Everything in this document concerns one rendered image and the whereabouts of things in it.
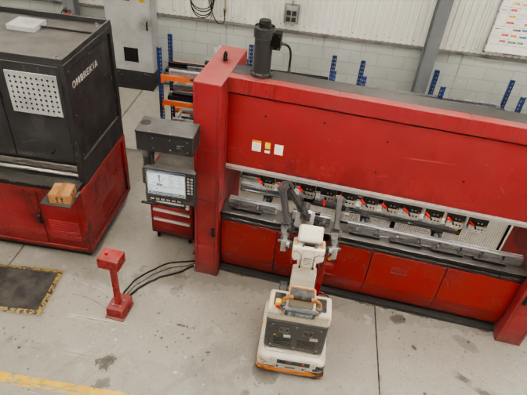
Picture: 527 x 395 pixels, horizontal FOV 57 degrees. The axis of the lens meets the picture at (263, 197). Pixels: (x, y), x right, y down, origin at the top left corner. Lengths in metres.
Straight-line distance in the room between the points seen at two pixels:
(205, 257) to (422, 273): 2.26
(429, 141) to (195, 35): 5.50
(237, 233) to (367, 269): 1.39
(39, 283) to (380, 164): 3.70
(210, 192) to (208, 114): 0.85
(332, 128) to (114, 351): 2.89
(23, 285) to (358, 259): 3.49
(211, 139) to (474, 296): 3.03
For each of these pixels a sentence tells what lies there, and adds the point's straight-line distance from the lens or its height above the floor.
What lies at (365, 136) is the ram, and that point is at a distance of 4.28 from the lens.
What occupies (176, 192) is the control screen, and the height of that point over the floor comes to 1.37.
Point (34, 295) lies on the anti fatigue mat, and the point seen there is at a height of 0.01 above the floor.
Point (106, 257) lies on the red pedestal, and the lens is 4.65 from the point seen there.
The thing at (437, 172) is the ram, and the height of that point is 1.75.
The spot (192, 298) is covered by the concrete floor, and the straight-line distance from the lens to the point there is 5.27.
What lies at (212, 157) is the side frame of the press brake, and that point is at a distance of 4.45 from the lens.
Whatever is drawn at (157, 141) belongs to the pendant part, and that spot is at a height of 1.87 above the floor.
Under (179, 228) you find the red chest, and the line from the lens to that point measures 5.67.
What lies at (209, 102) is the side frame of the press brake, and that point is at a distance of 4.17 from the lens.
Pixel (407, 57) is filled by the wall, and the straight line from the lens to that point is 8.73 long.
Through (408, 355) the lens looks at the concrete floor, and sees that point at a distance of 5.22.
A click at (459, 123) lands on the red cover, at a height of 2.25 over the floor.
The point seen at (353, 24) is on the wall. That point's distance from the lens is 8.47.
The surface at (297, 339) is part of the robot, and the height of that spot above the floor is 0.47.
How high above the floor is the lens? 4.06
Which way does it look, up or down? 38 degrees down
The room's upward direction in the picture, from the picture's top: 6 degrees clockwise
